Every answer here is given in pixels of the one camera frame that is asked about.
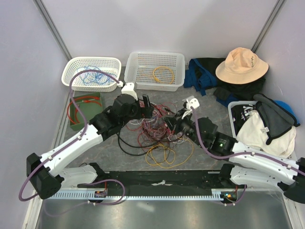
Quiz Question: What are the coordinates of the thin yellow wire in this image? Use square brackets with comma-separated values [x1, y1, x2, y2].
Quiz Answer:
[137, 53, 195, 168]

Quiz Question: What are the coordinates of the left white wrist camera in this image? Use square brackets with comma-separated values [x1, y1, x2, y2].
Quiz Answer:
[117, 81, 138, 100]

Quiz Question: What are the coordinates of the aluminium corner post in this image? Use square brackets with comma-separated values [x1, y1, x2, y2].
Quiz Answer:
[251, 0, 286, 53]
[33, 0, 72, 61]

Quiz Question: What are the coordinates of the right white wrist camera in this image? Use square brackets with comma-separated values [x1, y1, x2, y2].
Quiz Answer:
[182, 96, 200, 119]

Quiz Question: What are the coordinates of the thin brown wire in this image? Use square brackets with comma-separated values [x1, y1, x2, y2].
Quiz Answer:
[138, 116, 182, 153]

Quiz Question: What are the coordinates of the white shirt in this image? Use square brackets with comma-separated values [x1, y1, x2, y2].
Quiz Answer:
[236, 111, 296, 158]

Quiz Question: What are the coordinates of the rounded white perforated basket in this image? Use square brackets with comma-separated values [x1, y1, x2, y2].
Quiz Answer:
[61, 57, 122, 92]

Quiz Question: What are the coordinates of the rectangular white perforated basket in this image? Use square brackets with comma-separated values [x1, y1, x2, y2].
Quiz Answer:
[124, 52, 185, 92]

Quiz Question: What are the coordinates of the blue and black garment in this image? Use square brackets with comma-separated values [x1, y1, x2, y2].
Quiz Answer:
[183, 58, 265, 107]

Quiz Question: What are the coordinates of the yellow ethernet patch cable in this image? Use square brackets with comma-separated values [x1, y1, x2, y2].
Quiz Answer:
[152, 66, 175, 85]

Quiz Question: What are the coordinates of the green plastic tray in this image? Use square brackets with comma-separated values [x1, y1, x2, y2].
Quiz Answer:
[69, 92, 104, 131]

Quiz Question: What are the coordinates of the thin dark red wire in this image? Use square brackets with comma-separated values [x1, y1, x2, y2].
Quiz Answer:
[126, 101, 182, 148]

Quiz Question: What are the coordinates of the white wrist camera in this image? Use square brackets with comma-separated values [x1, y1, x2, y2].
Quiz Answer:
[182, 96, 200, 119]
[117, 81, 138, 100]

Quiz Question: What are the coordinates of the beige bucket hat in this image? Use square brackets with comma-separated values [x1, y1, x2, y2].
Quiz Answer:
[215, 47, 269, 84]

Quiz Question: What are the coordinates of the grey black-trimmed garment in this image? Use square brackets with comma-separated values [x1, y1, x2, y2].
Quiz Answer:
[253, 94, 300, 145]

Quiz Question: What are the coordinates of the thin white wire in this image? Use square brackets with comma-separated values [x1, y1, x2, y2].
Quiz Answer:
[128, 114, 189, 145]

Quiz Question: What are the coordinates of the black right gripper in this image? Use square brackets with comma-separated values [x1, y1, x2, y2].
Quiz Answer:
[162, 107, 205, 148]

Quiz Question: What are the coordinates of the aluminium corner post left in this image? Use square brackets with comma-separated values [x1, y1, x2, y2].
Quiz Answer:
[33, 0, 72, 61]

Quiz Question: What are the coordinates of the aluminium corner post right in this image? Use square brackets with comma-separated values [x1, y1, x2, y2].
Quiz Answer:
[251, 0, 286, 53]

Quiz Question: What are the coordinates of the black printed shirt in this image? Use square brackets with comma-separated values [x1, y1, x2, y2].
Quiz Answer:
[231, 104, 255, 129]

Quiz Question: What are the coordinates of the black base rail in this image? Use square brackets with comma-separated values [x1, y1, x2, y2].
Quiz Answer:
[92, 170, 244, 197]

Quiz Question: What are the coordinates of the thin pink wire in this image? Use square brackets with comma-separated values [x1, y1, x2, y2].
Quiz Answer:
[140, 102, 182, 139]

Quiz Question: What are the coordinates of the thin light blue wire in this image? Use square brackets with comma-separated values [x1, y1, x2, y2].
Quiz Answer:
[76, 64, 118, 86]

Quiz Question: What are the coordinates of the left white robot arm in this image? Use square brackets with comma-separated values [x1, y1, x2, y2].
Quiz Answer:
[25, 94, 153, 199]

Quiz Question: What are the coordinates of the white laundry basket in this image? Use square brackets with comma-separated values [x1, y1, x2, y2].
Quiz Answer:
[228, 101, 268, 138]

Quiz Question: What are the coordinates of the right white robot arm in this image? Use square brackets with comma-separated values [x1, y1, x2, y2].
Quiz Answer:
[163, 109, 305, 204]

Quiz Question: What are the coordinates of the red ethernet cable large loop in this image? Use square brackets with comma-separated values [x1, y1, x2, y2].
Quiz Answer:
[66, 96, 102, 124]

